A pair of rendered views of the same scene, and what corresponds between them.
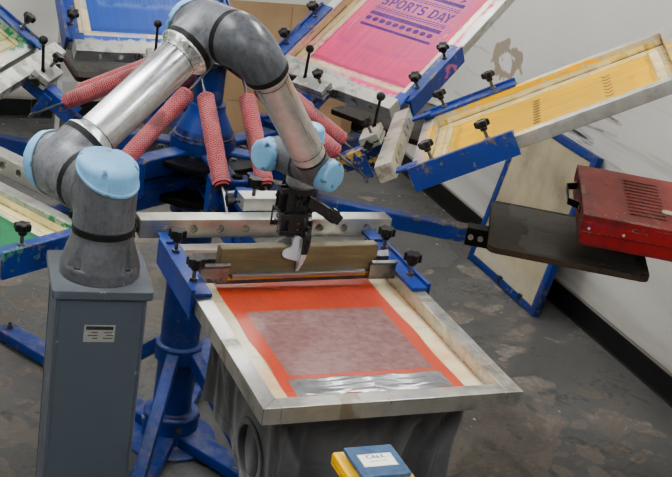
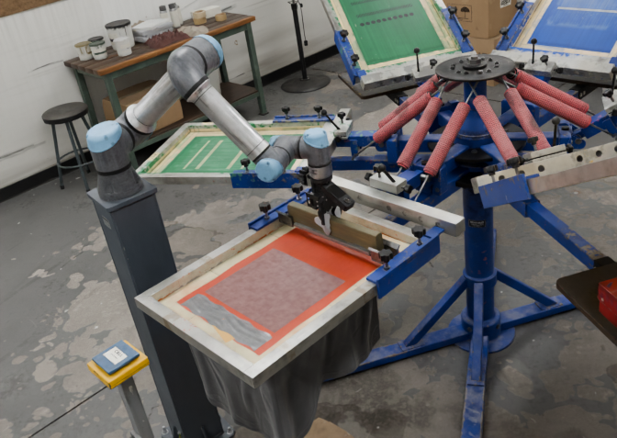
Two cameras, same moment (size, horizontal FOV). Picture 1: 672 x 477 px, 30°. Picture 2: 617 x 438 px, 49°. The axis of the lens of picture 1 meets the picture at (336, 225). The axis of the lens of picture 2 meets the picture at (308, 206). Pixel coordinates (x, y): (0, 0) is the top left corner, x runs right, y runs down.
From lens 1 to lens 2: 286 cm
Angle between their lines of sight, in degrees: 68
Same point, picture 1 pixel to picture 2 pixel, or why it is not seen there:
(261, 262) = (309, 221)
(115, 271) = (102, 191)
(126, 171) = (95, 137)
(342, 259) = (355, 238)
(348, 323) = (302, 281)
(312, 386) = (193, 302)
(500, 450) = not seen: outside the picture
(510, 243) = (583, 286)
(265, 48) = (174, 73)
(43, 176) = not seen: hidden behind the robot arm
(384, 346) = (284, 305)
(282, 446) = not seen: hidden behind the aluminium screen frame
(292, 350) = (239, 280)
